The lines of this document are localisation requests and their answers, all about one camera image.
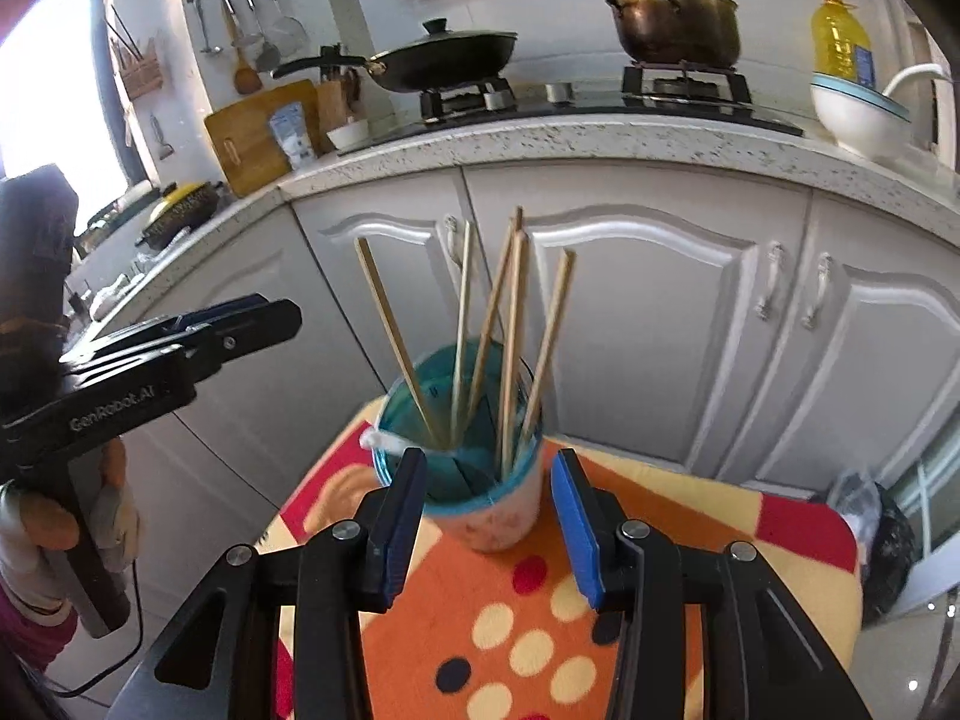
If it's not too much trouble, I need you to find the glass wok lid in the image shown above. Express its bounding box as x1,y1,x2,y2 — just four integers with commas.
367,17,518,61

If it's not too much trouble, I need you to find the metal ladle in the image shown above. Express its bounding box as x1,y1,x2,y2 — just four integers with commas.
184,0,224,56

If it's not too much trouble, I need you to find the metal mesh strainer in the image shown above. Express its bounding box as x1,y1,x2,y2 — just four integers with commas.
255,0,310,53

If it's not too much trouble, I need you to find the wooden cutting board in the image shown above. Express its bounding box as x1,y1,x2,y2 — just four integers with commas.
202,79,323,200

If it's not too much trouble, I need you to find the black cable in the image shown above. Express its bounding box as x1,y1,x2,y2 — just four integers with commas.
34,562,145,698

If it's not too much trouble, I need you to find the person's left hand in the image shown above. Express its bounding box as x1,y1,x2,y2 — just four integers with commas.
0,439,141,608

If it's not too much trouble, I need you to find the brown stock pot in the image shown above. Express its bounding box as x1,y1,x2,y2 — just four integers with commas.
602,0,743,68

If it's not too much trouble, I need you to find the white framed glass door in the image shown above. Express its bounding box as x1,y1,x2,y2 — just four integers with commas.
855,420,960,616

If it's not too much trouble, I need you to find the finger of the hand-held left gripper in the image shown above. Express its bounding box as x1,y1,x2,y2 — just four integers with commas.
64,298,302,391
101,294,267,338

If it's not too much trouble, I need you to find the clear plastic bag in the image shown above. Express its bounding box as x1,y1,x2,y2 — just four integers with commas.
829,469,882,533

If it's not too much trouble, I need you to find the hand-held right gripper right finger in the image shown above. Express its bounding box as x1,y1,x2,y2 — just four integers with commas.
550,448,875,720

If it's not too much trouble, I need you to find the white ladle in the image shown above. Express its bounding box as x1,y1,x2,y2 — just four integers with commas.
881,62,950,102

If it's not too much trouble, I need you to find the wooden knife block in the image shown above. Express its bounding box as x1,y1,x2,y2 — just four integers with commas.
313,45,361,155

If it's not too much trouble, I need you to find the wooden spoon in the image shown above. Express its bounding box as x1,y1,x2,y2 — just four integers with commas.
217,0,263,96

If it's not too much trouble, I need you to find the metal slotted spatula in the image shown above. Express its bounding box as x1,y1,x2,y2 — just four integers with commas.
234,0,282,70

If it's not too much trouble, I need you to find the black glass gas stove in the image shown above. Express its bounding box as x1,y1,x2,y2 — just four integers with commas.
334,64,807,158

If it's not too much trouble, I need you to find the yellow oil bottle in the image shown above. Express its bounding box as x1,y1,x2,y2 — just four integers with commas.
810,0,875,87

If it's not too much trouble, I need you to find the wicker chopstick holder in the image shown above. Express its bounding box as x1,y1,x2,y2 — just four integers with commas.
105,4,166,100

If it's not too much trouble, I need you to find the white bowl blue rim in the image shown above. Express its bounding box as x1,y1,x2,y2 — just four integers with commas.
808,71,914,161

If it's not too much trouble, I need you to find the white floral cup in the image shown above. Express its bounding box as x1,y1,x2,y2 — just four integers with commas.
371,345,545,554

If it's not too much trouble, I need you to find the black trash bag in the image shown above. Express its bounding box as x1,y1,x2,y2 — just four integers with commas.
825,469,917,627

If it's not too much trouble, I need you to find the blue white packet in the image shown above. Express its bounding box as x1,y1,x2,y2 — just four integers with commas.
268,103,320,172

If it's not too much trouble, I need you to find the person's left forearm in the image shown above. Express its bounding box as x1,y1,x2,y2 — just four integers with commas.
0,589,80,672

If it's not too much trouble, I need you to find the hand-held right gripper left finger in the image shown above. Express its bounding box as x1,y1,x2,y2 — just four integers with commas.
105,448,428,720

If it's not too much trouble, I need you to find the colourful printed blanket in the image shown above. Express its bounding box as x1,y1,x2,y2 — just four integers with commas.
259,397,860,720

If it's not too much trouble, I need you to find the white cabinet door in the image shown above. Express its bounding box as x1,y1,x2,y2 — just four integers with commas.
71,199,353,638
289,165,488,458
461,161,818,481
795,191,960,496

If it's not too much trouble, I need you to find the black wok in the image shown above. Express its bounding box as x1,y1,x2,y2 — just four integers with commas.
271,30,520,95

